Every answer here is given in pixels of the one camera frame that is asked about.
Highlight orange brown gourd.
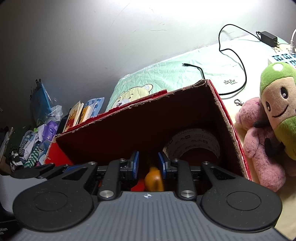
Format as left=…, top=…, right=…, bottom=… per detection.
left=144, top=167, right=164, bottom=192

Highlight pile of clothes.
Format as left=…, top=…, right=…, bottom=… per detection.
left=6, top=121, right=58, bottom=172

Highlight tape roll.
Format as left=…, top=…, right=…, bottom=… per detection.
left=163, top=128, right=220, bottom=159

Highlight large red cardboard box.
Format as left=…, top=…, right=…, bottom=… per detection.
left=45, top=80, right=251, bottom=180

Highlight blue plastic bag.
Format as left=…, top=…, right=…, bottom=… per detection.
left=30, top=79, right=52, bottom=126

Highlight books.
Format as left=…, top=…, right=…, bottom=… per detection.
left=63, top=97, right=104, bottom=132

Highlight bear print pillow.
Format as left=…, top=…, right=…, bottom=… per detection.
left=106, top=59, right=205, bottom=111

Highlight pink plush toy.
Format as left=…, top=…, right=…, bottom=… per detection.
left=235, top=97, right=295, bottom=192

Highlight green monkey plush toy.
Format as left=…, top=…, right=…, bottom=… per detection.
left=260, top=62, right=295, bottom=160

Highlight black power adapter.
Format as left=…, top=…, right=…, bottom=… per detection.
left=256, top=31, right=278, bottom=48

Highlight black charger cable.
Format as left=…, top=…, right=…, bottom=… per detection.
left=181, top=24, right=262, bottom=96

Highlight white cable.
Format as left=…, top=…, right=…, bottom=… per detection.
left=288, top=28, right=296, bottom=54

